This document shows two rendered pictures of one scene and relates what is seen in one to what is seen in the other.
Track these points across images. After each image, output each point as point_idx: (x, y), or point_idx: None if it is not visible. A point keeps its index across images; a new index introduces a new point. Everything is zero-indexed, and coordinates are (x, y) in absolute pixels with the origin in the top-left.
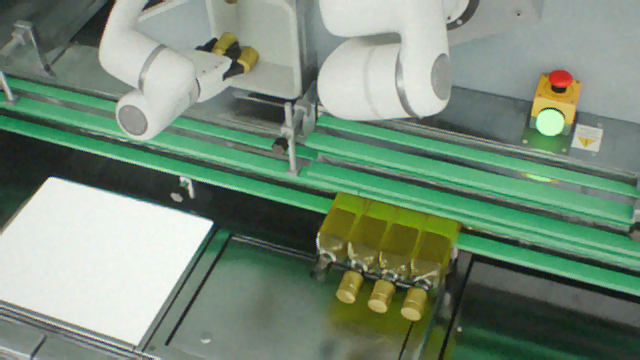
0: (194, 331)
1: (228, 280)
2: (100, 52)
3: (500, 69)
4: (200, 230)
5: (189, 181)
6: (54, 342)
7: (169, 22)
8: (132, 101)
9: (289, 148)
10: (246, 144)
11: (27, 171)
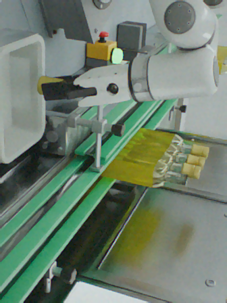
0: (206, 290)
1: (148, 271)
2: (203, 12)
3: (74, 52)
4: (89, 289)
5: (56, 264)
6: None
7: None
8: (212, 53)
9: (100, 143)
10: (55, 191)
11: None
